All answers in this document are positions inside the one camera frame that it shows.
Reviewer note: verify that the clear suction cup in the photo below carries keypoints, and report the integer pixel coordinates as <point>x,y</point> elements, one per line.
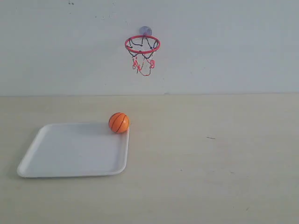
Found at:
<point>145,30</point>

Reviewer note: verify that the small orange basketball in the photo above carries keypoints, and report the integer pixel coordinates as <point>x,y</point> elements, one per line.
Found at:
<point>119,122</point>

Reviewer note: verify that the white plastic tray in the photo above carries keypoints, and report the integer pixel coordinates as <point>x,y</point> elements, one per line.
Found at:
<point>75,150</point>

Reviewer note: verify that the red mini basketball hoop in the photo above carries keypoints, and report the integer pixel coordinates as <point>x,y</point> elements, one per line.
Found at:
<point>142,49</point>

